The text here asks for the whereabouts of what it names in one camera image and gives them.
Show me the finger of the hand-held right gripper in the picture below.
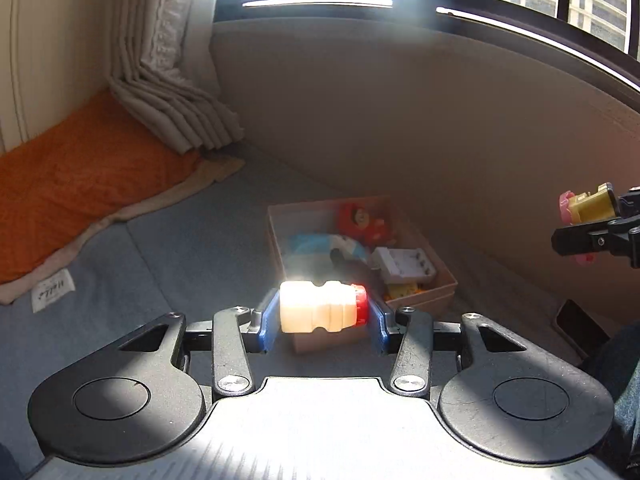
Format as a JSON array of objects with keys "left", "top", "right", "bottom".
[
  {"left": 551, "top": 217, "right": 640, "bottom": 271},
  {"left": 611, "top": 185, "right": 640, "bottom": 218}
]

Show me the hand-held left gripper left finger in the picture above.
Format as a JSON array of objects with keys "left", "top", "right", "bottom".
[{"left": 116, "top": 288, "right": 282, "bottom": 396}]

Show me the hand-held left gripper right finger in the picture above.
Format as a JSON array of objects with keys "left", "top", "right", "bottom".
[{"left": 366, "top": 290, "right": 532, "bottom": 395}]

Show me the yellow toy with pink base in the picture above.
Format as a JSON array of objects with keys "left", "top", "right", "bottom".
[{"left": 558, "top": 183, "right": 621, "bottom": 266}]

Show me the white bottle with red cap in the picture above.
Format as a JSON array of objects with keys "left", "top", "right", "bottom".
[{"left": 279, "top": 281, "right": 370, "bottom": 335}]

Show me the white toy block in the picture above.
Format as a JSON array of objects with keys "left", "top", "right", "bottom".
[{"left": 371, "top": 246, "right": 438, "bottom": 285}]

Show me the red toy figure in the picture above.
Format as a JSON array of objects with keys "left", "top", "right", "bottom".
[{"left": 336, "top": 201, "right": 392, "bottom": 247}]

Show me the pink cardboard box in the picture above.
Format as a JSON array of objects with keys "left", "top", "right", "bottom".
[{"left": 266, "top": 195, "right": 458, "bottom": 356}]

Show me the pink yellow toy block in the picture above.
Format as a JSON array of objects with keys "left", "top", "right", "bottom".
[{"left": 385, "top": 281, "right": 421, "bottom": 301}]

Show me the black phone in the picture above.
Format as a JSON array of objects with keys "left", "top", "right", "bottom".
[{"left": 555, "top": 299, "right": 610, "bottom": 356}]

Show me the blue grey fleece blanket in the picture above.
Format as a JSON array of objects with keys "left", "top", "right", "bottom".
[{"left": 0, "top": 145, "right": 611, "bottom": 480}]

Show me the person's leg in jeans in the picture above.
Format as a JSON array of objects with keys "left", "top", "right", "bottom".
[{"left": 582, "top": 322, "right": 640, "bottom": 480}]

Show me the white fabric label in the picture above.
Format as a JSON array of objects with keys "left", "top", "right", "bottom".
[{"left": 31, "top": 269, "right": 77, "bottom": 315}]

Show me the grey pleated curtain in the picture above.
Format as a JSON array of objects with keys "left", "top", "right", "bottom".
[{"left": 107, "top": 0, "right": 246, "bottom": 156}]

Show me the orange textured blanket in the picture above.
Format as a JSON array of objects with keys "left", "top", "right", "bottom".
[{"left": 0, "top": 91, "right": 201, "bottom": 286}]

